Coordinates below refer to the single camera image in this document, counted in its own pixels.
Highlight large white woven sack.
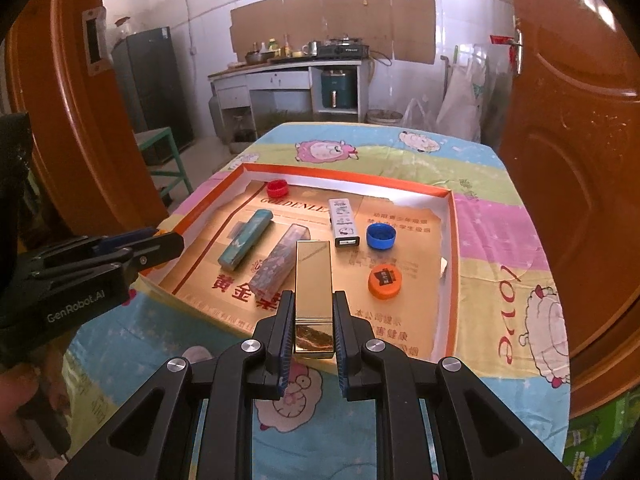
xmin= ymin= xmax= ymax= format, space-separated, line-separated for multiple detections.
xmin=436 ymin=62 xmax=488 ymax=142

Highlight brown door with latch plate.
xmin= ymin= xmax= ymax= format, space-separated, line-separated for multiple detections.
xmin=5 ymin=0 xmax=171 ymax=241

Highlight black gas stove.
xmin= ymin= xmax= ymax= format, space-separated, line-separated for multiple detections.
xmin=317 ymin=36 xmax=371 ymax=59

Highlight brown carved wooden door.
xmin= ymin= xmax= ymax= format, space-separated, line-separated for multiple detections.
xmin=500 ymin=0 xmax=640 ymax=416

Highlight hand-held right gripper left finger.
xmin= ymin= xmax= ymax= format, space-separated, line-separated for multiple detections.
xmin=55 ymin=290 xmax=297 ymax=480

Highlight round basin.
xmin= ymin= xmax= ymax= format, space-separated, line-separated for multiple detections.
xmin=368 ymin=109 xmax=404 ymax=127

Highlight cardboard sheets on wall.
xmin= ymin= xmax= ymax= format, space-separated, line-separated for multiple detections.
xmin=230 ymin=0 xmax=437 ymax=65

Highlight orange cap with black label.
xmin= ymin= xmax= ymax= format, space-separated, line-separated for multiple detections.
xmin=368 ymin=266 xmax=404 ymax=299

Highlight orange rimmed cardboard box tray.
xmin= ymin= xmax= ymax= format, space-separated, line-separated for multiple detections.
xmin=135 ymin=161 xmax=460 ymax=361

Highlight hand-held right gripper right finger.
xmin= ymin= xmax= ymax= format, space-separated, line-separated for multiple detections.
xmin=332 ymin=290 xmax=576 ymax=480

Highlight dark grey refrigerator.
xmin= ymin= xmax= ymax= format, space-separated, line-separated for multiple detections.
xmin=111 ymin=26 xmax=195 ymax=153

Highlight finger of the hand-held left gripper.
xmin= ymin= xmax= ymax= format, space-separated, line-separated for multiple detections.
xmin=39 ymin=232 xmax=185 ymax=282
xmin=29 ymin=227 xmax=167 ymax=272

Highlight white cartoon printed box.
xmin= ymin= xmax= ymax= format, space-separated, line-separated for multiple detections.
xmin=327 ymin=198 xmax=362 ymax=249

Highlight white kitchen desk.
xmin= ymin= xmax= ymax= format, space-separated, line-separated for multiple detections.
xmin=209 ymin=57 xmax=375 ymax=143

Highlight white bottle cap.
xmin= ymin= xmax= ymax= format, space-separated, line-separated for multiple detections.
xmin=181 ymin=345 xmax=215 ymax=367

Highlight blue bottle cap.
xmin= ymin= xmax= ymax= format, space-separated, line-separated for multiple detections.
xmin=366 ymin=223 xmax=397 ymax=251

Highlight shiny gold box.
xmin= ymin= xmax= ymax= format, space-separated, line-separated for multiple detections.
xmin=292 ymin=240 xmax=335 ymax=361

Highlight teal air fryer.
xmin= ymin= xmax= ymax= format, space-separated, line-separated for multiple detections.
xmin=320 ymin=69 xmax=357 ymax=110

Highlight teal patterned slim box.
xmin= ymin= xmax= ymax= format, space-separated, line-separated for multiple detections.
xmin=218 ymin=210 xmax=275 ymax=268

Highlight green metal stool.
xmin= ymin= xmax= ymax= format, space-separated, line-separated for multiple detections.
xmin=136 ymin=126 xmax=195 ymax=198

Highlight clear plastic bag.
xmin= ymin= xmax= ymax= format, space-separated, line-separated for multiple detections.
xmin=401 ymin=97 xmax=437 ymax=131

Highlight green printed carton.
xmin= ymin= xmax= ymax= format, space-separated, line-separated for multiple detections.
xmin=562 ymin=392 xmax=640 ymax=480

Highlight person's left hand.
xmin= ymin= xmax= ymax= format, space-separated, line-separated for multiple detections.
xmin=0 ymin=366 xmax=42 ymax=462

